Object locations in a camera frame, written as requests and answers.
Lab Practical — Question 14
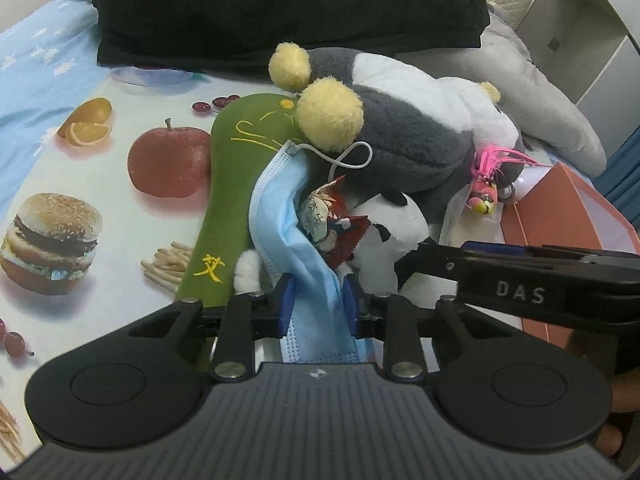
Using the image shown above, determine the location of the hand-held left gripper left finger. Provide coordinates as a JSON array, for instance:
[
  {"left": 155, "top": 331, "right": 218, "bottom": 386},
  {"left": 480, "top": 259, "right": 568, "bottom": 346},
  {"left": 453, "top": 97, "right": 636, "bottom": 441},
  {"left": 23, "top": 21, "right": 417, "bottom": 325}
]
[{"left": 127, "top": 274, "right": 297, "bottom": 381}]

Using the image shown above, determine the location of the clear plastic bag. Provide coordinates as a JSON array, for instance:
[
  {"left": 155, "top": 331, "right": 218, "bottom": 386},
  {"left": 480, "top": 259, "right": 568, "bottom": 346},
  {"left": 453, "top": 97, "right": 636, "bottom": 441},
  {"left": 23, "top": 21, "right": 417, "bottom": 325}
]
[{"left": 439, "top": 180, "right": 507, "bottom": 247}]

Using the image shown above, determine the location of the black clothing pile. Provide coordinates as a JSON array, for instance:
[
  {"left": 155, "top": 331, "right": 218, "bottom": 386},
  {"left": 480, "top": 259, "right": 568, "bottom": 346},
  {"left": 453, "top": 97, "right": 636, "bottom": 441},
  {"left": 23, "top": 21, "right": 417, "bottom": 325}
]
[{"left": 80, "top": 0, "right": 492, "bottom": 73}]

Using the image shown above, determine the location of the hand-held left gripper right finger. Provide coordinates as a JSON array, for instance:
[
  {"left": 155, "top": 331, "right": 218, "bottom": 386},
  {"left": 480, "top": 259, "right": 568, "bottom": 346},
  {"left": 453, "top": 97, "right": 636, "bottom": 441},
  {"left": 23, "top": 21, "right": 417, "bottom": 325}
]
[{"left": 341, "top": 276, "right": 502, "bottom": 380}]

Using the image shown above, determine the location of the pink feather keychain charm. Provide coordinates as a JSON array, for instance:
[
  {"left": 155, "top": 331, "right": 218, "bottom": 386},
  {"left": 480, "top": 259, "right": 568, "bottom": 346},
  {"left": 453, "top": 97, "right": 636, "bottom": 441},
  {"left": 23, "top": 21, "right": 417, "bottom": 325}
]
[{"left": 467, "top": 145, "right": 542, "bottom": 217}]

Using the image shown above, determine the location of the green embroidered plush cushion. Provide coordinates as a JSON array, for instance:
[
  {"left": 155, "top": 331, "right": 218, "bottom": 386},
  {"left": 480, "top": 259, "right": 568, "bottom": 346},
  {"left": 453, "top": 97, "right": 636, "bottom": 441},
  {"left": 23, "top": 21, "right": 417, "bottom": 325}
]
[{"left": 173, "top": 92, "right": 307, "bottom": 308}]

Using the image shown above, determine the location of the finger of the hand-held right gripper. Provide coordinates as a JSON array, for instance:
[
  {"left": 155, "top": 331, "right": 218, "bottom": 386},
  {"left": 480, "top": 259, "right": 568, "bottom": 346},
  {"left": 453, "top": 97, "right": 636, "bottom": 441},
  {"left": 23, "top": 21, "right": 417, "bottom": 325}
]
[
  {"left": 394, "top": 241, "right": 468, "bottom": 292},
  {"left": 460, "top": 240, "right": 640, "bottom": 267}
]

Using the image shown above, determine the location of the white bedside cabinet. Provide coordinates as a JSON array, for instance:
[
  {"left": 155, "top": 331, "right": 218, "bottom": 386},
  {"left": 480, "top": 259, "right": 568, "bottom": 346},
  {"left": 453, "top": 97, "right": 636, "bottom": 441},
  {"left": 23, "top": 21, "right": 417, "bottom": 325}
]
[{"left": 515, "top": 0, "right": 640, "bottom": 107}]

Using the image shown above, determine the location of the person's right hand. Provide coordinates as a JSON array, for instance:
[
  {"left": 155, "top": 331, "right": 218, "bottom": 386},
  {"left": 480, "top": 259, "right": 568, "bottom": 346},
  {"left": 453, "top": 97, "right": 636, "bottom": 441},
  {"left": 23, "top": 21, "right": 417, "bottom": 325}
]
[{"left": 595, "top": 372, "right": 640, "bottom": 468}]

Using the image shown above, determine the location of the orange cardboard box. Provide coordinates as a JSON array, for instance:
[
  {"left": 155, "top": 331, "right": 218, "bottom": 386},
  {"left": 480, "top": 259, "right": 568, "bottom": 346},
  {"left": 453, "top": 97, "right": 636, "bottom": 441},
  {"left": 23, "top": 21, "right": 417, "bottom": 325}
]
[{"left": 500, "top": 161, "right": 640, "bottom": 361}]

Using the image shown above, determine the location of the blue curtain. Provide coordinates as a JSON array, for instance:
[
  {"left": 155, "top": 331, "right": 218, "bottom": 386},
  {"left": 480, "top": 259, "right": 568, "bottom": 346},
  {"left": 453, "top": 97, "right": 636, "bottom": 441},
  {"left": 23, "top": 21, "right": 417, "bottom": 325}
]
[{"left": 602, "top": 127, "right": 640, "bottom": 213}]

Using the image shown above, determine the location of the grey white penguin plush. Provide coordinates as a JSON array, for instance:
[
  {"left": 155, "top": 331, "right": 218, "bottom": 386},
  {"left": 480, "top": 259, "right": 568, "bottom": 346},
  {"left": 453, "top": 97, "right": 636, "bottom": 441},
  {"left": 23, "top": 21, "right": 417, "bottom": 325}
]
[{"left": 269, "top": 42, "right": 532, "bottom": 227}]

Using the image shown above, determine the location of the small red doll charm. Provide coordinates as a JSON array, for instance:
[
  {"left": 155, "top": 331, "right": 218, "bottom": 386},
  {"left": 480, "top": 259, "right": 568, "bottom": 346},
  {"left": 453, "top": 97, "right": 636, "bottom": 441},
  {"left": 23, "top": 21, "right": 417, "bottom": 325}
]
[{"left": 299, "top": 176, "right": 372, "bottom": 267}]

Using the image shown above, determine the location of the blue face mask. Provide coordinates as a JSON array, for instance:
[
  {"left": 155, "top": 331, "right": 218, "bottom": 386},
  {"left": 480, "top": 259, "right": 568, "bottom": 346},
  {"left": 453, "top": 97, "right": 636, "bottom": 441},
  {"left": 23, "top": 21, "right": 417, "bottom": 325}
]
[{"left": 248, "top": 141, "right": 374, "bottom": 363}]

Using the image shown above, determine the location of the small panda plush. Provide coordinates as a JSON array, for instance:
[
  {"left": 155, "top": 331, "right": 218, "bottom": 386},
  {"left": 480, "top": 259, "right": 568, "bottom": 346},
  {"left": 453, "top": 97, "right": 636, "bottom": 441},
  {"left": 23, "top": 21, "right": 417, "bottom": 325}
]
[{"left": 350, "top": 191, "right": 432, "bottom": 295}]

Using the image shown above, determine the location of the grey quilt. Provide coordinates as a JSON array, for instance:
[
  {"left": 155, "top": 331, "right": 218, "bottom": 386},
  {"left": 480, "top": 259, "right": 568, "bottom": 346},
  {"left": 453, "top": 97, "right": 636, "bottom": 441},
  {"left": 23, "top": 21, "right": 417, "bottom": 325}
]
[{"left": 480, "top": 2, "right": 609, "bottom": 179}]

